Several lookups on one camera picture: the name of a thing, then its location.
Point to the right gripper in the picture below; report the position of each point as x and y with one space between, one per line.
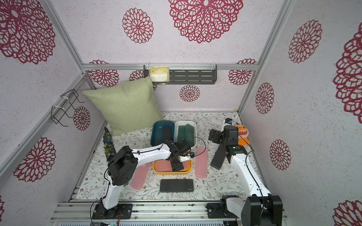
214 135

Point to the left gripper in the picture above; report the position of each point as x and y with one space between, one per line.
177 167

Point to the green pencil case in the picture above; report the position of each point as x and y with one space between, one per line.
189 134
181 133

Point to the black pencil case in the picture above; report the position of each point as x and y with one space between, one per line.
167 133
176 186
218 158

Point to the pink pencil case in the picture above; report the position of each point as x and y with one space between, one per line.
140 176
201 163
165 166

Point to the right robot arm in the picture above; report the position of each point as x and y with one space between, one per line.
260 208

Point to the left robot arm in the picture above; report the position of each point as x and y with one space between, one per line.
123 165

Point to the yellow storage box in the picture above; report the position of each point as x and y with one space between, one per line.
172 173

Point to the white storage box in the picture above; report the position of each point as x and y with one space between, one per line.
179 123

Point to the dark teal storage box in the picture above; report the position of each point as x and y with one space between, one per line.
157 129

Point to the black pencil case front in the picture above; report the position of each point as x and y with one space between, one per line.
176 186

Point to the orange shark plush toy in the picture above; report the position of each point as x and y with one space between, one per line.
243 134

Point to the floral table mat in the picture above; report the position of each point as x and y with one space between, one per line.
225 181

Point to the light green pillow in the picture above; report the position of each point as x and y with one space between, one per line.
127 107

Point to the yellow white sponge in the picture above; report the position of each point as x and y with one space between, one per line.
159 74

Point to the dark wall shelf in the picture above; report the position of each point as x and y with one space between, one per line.
186 74

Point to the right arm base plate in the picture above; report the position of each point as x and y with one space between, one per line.
221 210

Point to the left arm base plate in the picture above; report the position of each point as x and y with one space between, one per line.
122 211

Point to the black wire wall rack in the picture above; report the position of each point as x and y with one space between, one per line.
59 111

